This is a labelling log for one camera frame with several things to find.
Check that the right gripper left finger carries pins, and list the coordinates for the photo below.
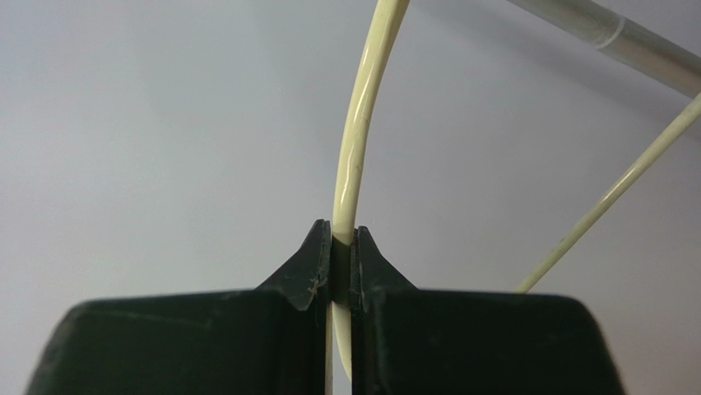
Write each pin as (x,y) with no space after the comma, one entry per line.
(272,339)

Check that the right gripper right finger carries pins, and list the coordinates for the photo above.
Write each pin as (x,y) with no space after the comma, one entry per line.
(407,340)

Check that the cream hanger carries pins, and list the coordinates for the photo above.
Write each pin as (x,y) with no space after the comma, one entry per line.
(383,30)

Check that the metal clothes rack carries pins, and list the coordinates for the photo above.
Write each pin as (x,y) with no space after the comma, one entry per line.
(622,39)

